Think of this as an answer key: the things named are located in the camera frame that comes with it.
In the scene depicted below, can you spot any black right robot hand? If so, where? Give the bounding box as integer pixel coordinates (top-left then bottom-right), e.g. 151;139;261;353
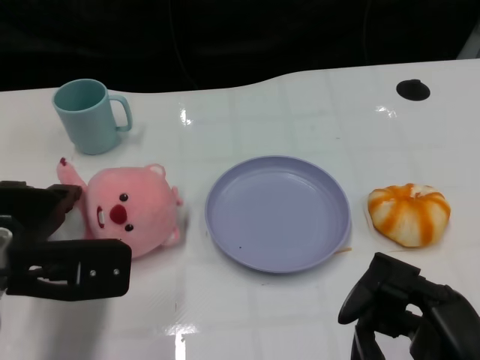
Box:
337;251;480;360

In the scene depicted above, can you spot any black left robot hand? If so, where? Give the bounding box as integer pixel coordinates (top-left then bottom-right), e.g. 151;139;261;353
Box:
0;181;133;303

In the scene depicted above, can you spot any pink plush doll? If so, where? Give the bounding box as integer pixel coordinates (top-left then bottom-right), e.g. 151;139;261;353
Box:
55;157;185;260

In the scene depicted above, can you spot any purple plastic plate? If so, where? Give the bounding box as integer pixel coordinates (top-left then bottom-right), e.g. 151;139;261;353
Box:
204;155;353;275

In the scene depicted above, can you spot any orange striped bun toy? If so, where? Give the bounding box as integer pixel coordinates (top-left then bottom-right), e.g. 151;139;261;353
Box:
366;182;452;248

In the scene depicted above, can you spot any teal plastic mug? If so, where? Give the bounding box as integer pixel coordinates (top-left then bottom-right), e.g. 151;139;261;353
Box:
51;78;134;155

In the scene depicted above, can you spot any black backdrop cloth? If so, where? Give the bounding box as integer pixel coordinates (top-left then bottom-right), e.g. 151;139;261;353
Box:
0;0;480;93

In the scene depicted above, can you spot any black table cable grommet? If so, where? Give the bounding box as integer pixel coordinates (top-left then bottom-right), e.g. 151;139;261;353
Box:
396;79;431;101

